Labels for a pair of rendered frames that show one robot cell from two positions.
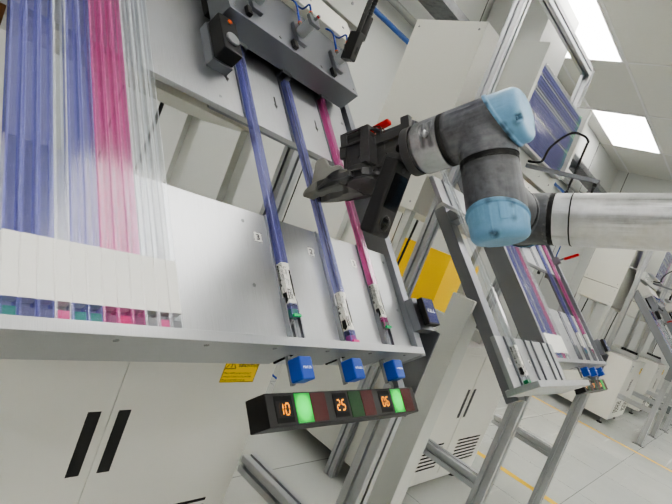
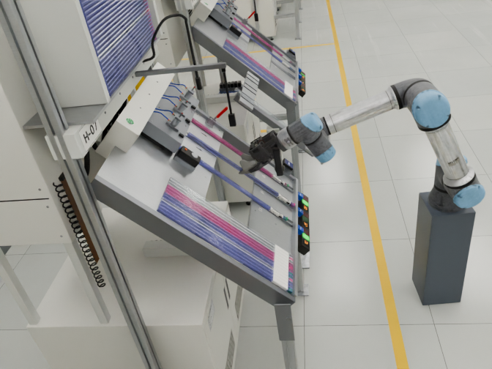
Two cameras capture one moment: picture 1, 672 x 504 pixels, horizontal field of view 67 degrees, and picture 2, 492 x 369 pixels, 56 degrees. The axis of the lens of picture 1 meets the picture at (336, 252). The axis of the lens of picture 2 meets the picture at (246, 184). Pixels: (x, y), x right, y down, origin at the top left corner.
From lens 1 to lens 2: 134 cm
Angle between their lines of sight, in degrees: 40
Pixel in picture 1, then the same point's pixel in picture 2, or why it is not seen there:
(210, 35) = (184, 159)
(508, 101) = (315, 124)
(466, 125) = (304, 135)
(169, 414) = not seen: hidden behind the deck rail
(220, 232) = (261, 222)
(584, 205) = (337, 122)
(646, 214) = (357, 118)
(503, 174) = (323, 143)
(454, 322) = not seen: hidden behind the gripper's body
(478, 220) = (322, 159)
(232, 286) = (277, 231)
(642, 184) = not seen: outside the picture
